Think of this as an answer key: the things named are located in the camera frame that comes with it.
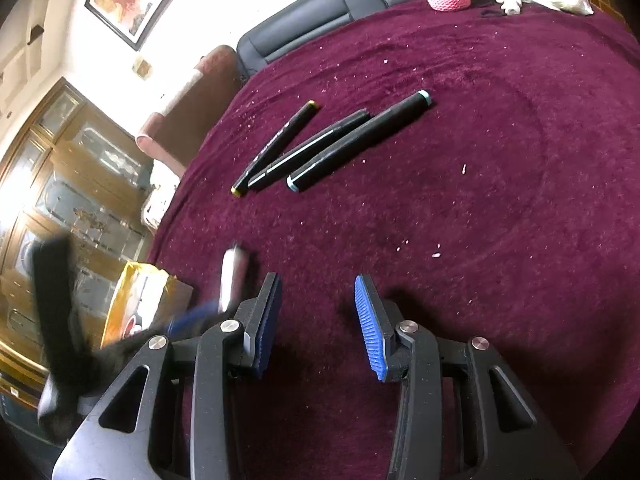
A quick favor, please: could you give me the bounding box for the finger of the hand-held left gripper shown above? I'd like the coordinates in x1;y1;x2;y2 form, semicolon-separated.
167;302;227;336

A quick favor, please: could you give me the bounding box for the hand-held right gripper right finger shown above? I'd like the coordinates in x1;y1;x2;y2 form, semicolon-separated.
354;274;581;480

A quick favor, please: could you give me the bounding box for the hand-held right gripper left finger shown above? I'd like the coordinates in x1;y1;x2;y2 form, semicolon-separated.
52;272;283;480

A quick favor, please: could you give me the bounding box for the small clear bottle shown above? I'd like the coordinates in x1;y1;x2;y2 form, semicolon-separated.
219;242;249;314

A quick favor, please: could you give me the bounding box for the floral cloth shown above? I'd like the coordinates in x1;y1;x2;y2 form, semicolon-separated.
141;160;181;234

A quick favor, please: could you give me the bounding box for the wooden glass-door cabinet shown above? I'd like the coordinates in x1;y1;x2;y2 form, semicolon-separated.
0;77;166;411

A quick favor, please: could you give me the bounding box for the maroon blanket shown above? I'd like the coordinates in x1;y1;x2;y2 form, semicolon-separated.
147;0;640;480

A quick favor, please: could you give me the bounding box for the black marker with yellow caps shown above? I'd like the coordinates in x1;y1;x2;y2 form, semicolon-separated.
231;101;321;197

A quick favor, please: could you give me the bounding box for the black marker with blue caps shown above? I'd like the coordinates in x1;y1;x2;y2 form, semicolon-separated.
286;90;432;194

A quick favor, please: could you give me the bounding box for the plain black marker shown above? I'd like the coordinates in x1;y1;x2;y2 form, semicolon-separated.
248;109;371;192

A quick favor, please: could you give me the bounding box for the brown chair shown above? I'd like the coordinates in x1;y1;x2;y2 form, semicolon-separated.
136;45;241;179

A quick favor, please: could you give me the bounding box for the black leather sofa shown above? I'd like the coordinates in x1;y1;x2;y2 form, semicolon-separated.
236;0;493;83

